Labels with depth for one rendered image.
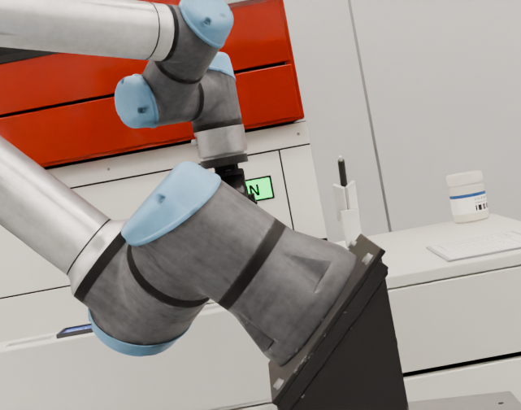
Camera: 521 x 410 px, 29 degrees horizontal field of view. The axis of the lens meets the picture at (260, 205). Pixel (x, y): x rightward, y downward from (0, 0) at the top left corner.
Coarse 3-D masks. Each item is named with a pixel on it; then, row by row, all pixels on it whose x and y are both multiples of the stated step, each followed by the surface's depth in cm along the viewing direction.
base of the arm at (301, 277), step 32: (256, 256) 109; (288, 256) 110; (320, 256) 110; (352, 256) 112; (256, 288) 109; (288, 288) 108; (320, 288) 108; (256, 320) 110; (288, 320) 108; (320, 320) 107; (288, 352) 109
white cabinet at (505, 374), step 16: (432, 368) 151; (448, 368) 150; (464, 368) 148; (480, 368) 148; (496, 368) 148; (512, 368) 147; (416, 384) 148; (432, 384) 148; (448, 384) 148; (464, 384) 148; (480, 384) 148; (496, 384) 148; (512, 384) 148; (416, 400) 148
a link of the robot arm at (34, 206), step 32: (0, 160) 120; (32, 160) 123; (0, 192) 119; (32, 192) 119; (64, 192) 121; (0, 224) 122; (32, 224) 119; (64, 224) 119; (96, 224) 120; (64, 256) 119; (96, 256) 117; (96, 288) 118; (128, 288) 116; (96, 320) 123; (128, 320) 118; (160, 320) 117; (192, 320) 121; (128, 352) 122; (160, 352) 124
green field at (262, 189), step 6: (258, 180) 208; (264, 180) 208; (246, 186) 209; (252, 186) 209; (258, 186) 209; (264, 186) 209; (270, 186) 208; (252, 192) 209; (258, 192) 209; (264, 192) 209; (270, 192) 209; (258, 198) 209
